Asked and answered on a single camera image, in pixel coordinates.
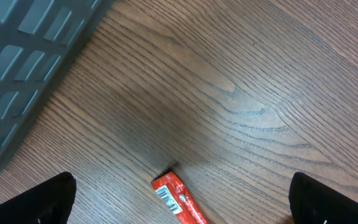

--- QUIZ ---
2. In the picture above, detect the red snack stick packet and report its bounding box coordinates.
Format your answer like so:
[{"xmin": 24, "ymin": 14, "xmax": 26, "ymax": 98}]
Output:
[{"xmin": 151, "ymin": 171, "xmax": 209, "ymax": 224}]

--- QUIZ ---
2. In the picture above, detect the grey plastic mesh basket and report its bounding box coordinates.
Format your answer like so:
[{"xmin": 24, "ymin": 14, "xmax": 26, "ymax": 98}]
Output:
[{"xmin": 0, "ymin": 0, "xmax": 112, "ymax": 172}]

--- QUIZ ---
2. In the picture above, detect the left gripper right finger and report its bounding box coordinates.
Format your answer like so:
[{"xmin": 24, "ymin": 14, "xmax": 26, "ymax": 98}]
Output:
[{"xmin": 288, "ymin": 172, "xmax": 358, "ymax": 224}]

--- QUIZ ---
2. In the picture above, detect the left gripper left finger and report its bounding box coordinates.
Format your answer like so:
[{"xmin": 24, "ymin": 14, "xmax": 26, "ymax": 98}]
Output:
[{"xmin": 0, "ymin": 172, "xmax": 76, "ymax": 224}]

